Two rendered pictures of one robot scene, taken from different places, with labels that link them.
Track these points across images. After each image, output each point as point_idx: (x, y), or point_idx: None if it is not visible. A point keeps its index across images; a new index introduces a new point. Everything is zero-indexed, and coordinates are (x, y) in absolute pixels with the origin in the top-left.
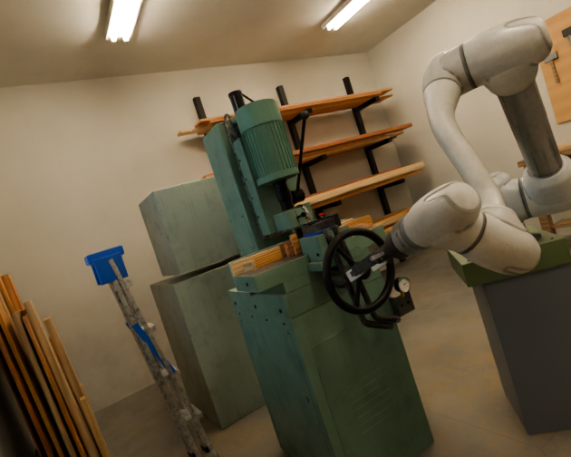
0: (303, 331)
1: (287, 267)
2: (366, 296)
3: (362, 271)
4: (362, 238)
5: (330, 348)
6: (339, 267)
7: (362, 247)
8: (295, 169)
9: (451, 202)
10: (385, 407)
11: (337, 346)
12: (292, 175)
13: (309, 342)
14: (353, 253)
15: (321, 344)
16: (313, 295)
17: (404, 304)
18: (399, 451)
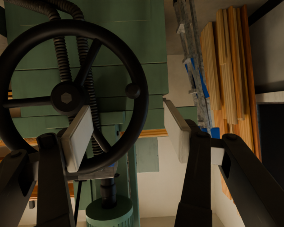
0: (154, 43)
1: (152, 123)
2: (61, 50)
3: (256, 162)
4: (26, 130)
5: (123, 7)
6: (96, 109)
7: (32, 118)
8: (93, 223)
9: None
10: None
11: (112, 5)
12: (99, 216)
13: (149, 27)
14: (60, 121)
15: (134, 18)
16: (127, 80)
17: None
18: None
